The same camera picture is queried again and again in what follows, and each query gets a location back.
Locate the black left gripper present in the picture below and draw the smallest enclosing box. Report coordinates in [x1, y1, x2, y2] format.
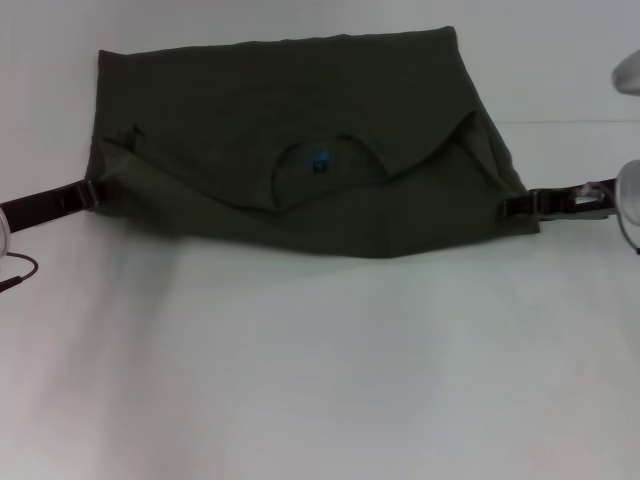
[1, 179, 109, 234]

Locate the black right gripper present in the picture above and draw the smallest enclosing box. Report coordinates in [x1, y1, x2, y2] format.
[501, 177, 622, 221]

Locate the dark green FREE! t-shirt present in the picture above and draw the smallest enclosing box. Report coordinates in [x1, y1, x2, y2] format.
[84, 25, 542, 260]

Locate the left arm cable with plug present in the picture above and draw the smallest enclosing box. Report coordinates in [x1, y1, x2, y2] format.
[0, 252, 40, 294]

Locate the arm cable with plug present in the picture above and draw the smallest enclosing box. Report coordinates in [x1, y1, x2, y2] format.
[0, 252, 40, 294]
[618, 214, 640, 256]

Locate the right arm cable with plug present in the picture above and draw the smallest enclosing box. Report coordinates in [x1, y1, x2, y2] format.
[618, 214, 640, 256]

